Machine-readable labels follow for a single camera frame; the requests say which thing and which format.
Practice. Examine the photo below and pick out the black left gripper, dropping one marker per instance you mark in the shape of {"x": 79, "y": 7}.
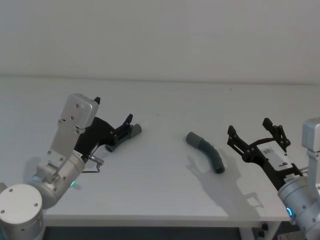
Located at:
{"x": 98, "y": 135}

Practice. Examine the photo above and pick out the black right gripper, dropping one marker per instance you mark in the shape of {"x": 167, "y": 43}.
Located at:
{"x": 272, "y": 160}

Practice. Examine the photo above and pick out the dark grey curved pipe piece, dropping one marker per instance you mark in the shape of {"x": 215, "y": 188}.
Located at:
{"x": 210, "y": 152}
{"x": 137, "y": 129}

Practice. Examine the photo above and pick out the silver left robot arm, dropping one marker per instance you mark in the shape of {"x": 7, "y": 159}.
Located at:
{"x": 62, "y": 130}

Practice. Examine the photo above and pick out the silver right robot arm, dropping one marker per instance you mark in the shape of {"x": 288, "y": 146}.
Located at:
{"x": 300, "y": 200}

